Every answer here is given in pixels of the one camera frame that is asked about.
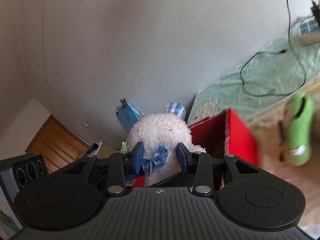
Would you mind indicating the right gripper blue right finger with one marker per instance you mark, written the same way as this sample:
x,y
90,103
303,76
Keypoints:
x,y
185,158

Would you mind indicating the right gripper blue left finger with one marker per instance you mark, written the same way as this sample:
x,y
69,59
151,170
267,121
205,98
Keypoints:
x,y
133,162

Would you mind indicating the white plush bunny toy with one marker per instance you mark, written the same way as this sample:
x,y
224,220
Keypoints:
x,y
160,134

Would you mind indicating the green plush toy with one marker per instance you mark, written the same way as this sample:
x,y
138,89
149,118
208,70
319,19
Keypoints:
x,y
295,129

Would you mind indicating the pile of colourful toys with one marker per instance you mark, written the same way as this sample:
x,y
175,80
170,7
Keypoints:
x,y
101,150

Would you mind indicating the blue plastic bag package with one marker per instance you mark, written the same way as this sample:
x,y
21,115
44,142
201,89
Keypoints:
x,y
127,115

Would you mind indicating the red storage box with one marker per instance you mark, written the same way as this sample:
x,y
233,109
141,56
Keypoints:
x,y
224,134

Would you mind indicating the wooden door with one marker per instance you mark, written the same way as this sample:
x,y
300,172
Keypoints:
x,y
57,144

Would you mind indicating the white power strip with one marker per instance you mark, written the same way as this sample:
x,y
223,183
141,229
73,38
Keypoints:
x,y
307,30

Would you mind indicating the black power adapter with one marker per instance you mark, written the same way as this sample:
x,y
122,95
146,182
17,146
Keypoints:
x,y
316,12

